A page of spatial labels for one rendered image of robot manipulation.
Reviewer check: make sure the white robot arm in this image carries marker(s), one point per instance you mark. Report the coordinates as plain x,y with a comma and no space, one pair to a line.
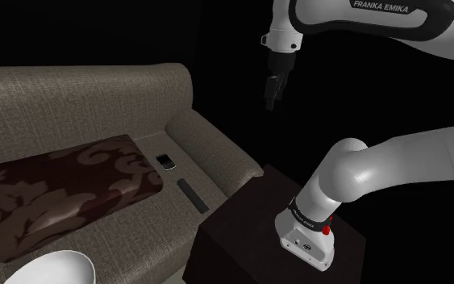
368,169

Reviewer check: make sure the dark patterned cushion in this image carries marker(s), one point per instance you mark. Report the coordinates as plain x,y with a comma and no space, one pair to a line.
65,188

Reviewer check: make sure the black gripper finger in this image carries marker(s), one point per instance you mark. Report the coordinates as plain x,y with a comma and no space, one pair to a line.
272,92

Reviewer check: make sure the dark robot stand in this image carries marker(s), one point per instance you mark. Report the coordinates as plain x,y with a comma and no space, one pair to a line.
246,228

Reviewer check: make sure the white bowl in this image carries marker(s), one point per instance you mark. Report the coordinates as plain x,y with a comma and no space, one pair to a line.
55,269

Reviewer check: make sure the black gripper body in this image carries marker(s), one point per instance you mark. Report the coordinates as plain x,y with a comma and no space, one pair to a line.
279,65

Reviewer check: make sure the grey fabric sofa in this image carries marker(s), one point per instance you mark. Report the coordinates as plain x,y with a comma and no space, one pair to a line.
93,98

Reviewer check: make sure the black mobile phone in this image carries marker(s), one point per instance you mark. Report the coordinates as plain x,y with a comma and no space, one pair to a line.
165,161

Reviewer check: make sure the black remote control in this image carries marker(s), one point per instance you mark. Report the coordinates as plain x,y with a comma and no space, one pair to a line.
192,195

